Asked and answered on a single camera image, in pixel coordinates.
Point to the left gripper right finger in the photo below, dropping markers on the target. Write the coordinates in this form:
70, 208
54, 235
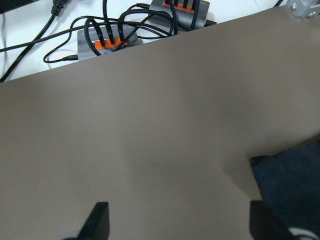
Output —
264, 224

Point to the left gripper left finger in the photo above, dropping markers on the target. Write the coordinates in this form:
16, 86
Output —
97, 225

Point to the black graphic t-shirt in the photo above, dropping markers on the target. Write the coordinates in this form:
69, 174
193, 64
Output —
289, 184

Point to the aluminium frame post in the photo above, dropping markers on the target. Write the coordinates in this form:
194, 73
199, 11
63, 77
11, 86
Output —
304, 8

